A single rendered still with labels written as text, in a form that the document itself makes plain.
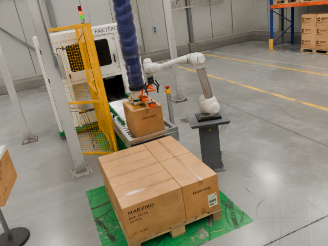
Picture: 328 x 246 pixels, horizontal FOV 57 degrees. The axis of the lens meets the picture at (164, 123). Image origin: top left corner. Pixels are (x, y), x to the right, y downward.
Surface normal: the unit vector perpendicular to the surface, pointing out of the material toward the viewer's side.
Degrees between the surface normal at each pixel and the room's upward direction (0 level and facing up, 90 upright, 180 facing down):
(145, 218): 90
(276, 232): 0
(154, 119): 90
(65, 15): 90
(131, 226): 90
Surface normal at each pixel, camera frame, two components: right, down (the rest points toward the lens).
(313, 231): -0.14, -0.92
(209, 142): 0.04, 0.36
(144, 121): 0.36, 0.29
